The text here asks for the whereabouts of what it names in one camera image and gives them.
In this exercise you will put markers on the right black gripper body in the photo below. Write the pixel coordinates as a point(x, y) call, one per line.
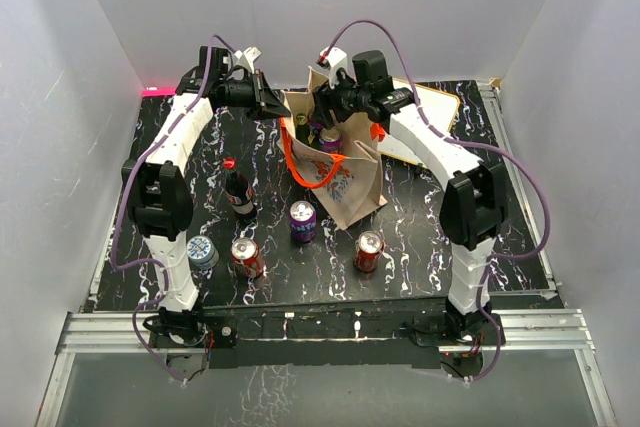
point(344, 100)

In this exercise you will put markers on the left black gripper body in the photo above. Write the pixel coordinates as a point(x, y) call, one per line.
point(249, 94)

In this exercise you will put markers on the purple can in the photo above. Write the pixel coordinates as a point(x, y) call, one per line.
point(303, 221)
point(330, 140)
point(315, 128)

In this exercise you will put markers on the green glass bottle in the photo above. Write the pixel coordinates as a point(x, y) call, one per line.
point(304, 132)

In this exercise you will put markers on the beige canvas tote bag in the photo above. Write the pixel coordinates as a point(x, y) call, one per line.
point(349, 183)

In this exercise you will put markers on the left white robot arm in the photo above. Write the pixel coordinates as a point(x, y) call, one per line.
point(156, 198)

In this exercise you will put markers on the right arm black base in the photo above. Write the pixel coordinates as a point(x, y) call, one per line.
point(472, 331)

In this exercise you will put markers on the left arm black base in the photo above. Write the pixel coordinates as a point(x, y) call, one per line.
point(194, 328)

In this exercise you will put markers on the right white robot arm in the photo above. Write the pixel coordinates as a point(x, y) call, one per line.
point(474, 205)

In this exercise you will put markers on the pink tape strip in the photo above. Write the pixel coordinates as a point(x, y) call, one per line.
point(158, 92)

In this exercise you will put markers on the cola glass bottle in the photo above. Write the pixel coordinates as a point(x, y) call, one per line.
point(238, 191)

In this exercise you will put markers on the red can front centre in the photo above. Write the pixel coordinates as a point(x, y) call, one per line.
point(369, 246)

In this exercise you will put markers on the red can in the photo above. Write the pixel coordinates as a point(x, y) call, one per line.
point(247, 257)
point(369, 246)

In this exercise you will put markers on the red can front left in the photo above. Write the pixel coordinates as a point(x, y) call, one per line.
point(247, 257)

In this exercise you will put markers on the blue white tin can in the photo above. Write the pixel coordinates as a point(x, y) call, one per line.
point(202, 253)

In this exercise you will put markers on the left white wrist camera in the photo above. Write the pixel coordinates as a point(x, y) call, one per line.
point(246, 59)

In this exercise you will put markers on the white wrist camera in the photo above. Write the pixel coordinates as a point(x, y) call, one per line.
point(333, 59)
point(246, 59)

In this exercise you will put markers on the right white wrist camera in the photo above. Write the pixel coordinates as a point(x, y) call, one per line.
point(333, 59)

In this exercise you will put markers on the small whiteboard wooden frame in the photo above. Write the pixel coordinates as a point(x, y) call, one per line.
point(440, 108)

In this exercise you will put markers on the aluminium frame rail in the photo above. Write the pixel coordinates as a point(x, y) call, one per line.
point(384, 363)

